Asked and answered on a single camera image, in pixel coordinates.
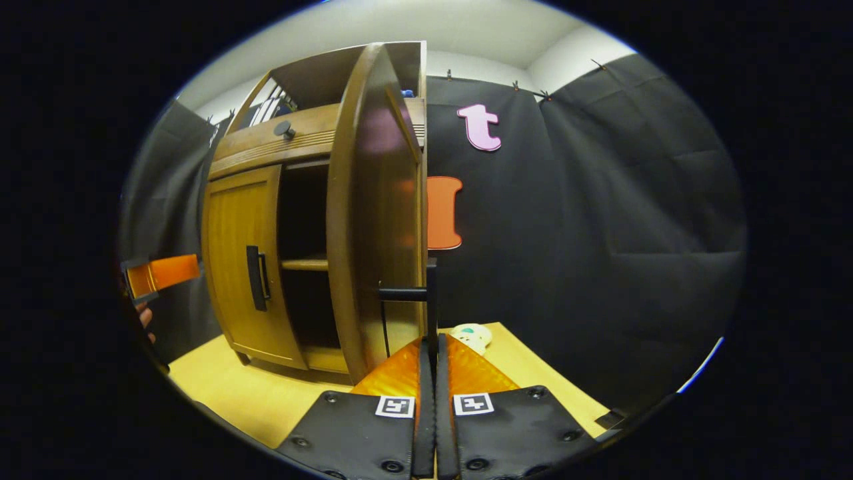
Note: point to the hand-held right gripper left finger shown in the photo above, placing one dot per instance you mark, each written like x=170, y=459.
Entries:
x=424, y=413

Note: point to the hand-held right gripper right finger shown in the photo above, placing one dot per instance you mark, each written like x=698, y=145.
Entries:
x=445, y=413

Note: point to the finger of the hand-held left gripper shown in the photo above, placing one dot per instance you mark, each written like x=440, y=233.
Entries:
x=140, y=281
x=174, y=270

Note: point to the wooden double-door shoe cabinet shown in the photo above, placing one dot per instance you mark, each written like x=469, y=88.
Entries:
x=240, y=266

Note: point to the wooden shoe cabinet door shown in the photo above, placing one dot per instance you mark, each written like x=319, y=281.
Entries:
x=240, y=266
x=373, y=220

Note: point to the wooden cabinet drawer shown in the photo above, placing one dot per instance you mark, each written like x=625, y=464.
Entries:
x=280, y=143

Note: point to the white green small object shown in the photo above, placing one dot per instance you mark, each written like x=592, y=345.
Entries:
x=472, y=336

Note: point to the wooden inner shelf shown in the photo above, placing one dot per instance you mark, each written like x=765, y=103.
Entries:
x=305, y=264

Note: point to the round black drawer knob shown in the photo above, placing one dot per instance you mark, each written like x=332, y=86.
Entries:
x=284, y=129

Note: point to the white book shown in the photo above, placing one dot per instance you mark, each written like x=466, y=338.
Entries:
x=270, y=108

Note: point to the black backdrop cloth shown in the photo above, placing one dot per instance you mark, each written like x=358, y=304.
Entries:
x=600, y=233

